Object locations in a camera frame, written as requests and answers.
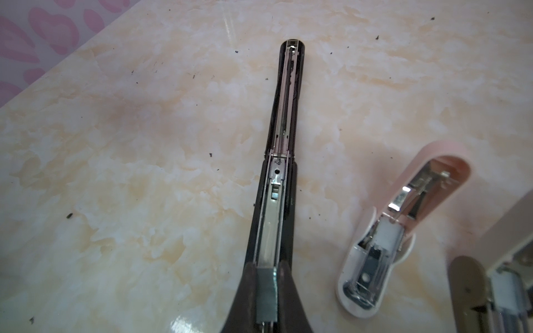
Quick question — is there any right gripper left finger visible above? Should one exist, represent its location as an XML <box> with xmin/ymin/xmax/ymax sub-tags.
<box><xmin>221</xmin><ymin>262</ymin><xmax>259</xmax><ymax>333</ymax></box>

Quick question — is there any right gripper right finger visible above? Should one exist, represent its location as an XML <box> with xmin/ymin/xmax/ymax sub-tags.
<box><xmin>277</xmin><ymin>261</ymin><xmax>313</xmax><ymax>333</ymax></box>

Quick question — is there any pink mini stapler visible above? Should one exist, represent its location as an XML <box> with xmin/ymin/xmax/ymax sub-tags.
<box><xmin>335</xmin><ymin>140</ymin><xmax>473</xmax><ymax>319</ymax></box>

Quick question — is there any grey staple strip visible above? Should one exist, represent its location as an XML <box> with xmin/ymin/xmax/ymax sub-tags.
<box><xmin>256</xmin><ymin>268</ymin><xmax>278</xmax><ymax>324</ymax></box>

